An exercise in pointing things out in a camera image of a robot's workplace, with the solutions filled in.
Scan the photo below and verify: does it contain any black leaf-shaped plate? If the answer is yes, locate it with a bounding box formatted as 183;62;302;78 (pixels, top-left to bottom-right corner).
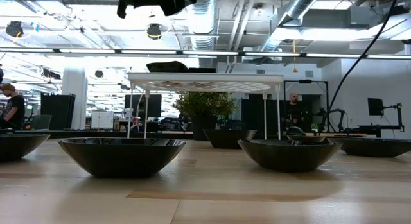
286;134;328;142
0;134;51;161
237;139;343;173
57;137;186;178
327;137;411;159

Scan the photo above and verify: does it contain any black partition panel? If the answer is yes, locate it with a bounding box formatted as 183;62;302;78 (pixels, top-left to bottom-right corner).
40;94;76;131
240;94;290;131

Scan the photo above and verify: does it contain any white round column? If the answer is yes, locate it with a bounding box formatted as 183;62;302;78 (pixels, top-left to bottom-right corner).
62;65;88;130

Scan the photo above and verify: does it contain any black ceiling dome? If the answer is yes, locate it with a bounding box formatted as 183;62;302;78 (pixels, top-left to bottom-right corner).
5;21;24;38
146;23;162;41

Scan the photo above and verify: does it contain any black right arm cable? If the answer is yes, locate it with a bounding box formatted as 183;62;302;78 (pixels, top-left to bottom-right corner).
326;0;401;128

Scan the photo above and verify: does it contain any tall black frame stand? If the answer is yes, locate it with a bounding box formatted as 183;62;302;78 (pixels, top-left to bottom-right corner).
284;78;331;132

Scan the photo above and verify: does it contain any long ceiling light strip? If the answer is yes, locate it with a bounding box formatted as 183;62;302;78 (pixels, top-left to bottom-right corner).
0;47;411;60

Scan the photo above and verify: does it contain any black chair back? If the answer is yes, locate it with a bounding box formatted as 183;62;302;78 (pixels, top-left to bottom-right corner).
284;126;307;137

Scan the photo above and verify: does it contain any black monitor on stand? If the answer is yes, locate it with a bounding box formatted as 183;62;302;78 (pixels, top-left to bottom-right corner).
367;98;405;132

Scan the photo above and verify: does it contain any yellow hanging pendant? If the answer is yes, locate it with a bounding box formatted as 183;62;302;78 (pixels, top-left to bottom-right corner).
291;40;299;74

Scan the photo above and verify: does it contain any white lattice raised rack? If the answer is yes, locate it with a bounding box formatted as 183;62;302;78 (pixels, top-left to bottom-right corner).
127;72;285;141

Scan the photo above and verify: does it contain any silver ventilation duct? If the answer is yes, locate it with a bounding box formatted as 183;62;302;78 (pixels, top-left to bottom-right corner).
182;0;221;51
256;0;324;56

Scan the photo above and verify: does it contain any white cabinet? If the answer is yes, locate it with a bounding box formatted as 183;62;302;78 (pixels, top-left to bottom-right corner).
91;110;114;128

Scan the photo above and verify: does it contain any person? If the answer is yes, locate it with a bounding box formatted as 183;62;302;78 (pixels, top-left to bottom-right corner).
284;92;304;128
0;83;26;130

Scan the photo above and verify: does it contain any green potted plant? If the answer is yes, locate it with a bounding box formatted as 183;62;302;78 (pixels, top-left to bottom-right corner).
173;91;237;141

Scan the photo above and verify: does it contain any black desk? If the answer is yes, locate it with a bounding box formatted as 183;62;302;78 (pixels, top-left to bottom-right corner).
346;125;405;138

